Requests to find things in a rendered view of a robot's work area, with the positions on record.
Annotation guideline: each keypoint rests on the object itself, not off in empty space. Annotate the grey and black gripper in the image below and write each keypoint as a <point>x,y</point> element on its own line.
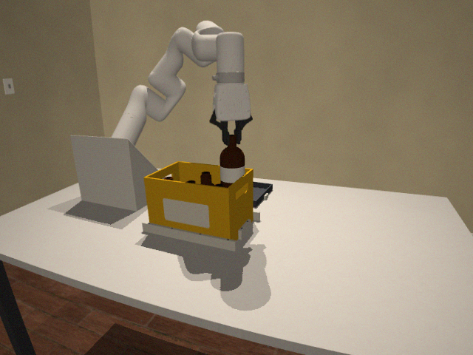
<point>232,105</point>

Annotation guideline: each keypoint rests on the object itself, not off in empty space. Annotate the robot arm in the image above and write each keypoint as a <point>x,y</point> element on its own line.
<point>208,43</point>

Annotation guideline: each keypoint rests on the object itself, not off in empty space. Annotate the yellow crate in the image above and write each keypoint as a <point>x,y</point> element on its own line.
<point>204,209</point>

